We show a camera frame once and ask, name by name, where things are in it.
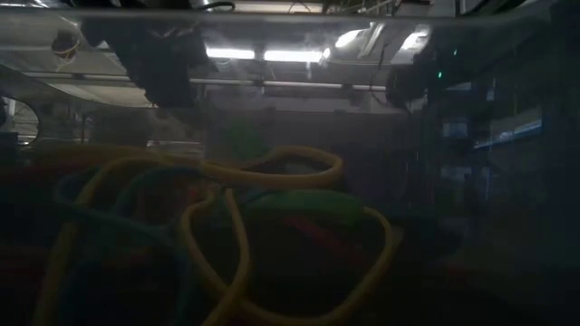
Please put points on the pile of coloured rubber bands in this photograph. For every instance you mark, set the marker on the pile of coloured rubber bands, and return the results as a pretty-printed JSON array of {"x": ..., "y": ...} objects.
[{"x": 240, "y": 271}]

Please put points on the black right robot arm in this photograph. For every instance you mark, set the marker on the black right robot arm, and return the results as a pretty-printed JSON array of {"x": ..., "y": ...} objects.
[{"x": 476, "y": 59}]

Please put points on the grey translucent plastic bin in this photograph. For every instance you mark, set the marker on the grey translucent plastic bin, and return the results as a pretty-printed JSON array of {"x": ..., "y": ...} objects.
[{"x": 498, "y": 290}]

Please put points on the ceiling light panel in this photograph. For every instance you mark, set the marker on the ceiling light panel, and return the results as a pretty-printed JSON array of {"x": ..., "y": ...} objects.
[
  {"x": 292, "y": 56},
  {"x": 414, "y": 40},
  {"x": 231, "y": 53},
  {"x": 351, "y": 38}
]

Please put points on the translucent white cup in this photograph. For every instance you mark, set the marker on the translucent white cup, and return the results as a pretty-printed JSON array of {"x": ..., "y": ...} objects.
[{"x": 120, "y": 129}]

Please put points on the dark round ceiling fixture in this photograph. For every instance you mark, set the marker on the dark round ceiling fixture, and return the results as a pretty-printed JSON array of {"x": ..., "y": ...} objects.
[{"x": 64, "y": 45}]

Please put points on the grey horizontal pipe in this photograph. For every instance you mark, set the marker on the grey horizontal pipe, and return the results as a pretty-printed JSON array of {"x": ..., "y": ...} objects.
[{"x": 299, "y": 84}]

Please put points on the blue-edged shelf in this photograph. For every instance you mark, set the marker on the blue-edged shelf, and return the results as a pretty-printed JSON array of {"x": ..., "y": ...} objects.
[{"x": 507, "y": 135}]

